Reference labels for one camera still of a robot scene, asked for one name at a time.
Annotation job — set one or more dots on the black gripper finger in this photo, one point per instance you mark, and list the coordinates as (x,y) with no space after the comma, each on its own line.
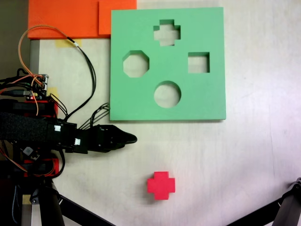
(113,148)
(125,138)

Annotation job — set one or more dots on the black tripod leg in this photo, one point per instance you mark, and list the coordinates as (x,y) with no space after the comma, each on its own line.
(290,207)
(51,207)

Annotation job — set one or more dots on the circuit board with green terminal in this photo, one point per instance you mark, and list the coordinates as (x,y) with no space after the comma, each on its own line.
(38,89)

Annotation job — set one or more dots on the green shape sorter board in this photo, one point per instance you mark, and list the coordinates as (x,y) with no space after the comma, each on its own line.
(131,103)

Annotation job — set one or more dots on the black clamp bar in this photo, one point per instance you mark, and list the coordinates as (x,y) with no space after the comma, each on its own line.
(23,106)

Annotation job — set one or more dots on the red cross columnar block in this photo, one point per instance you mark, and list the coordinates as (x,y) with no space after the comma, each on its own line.
(161,186)

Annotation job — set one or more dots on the black circuit board with inductor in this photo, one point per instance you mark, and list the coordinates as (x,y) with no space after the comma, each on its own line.
(29,151)

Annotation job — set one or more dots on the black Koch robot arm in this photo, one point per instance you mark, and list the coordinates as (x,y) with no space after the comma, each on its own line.
(28,127)

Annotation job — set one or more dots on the large orange flat block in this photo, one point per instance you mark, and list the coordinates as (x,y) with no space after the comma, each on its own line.
(63,16)

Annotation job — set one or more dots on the red printed base bracket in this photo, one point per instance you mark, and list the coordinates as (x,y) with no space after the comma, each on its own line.
(55,167)
(50,110)

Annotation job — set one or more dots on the grey metal table rail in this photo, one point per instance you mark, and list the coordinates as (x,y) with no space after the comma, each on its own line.
(34,56)

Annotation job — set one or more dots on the yellow tape strip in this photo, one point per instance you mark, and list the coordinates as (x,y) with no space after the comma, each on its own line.
(53,90)
(26,200)
(61,43)

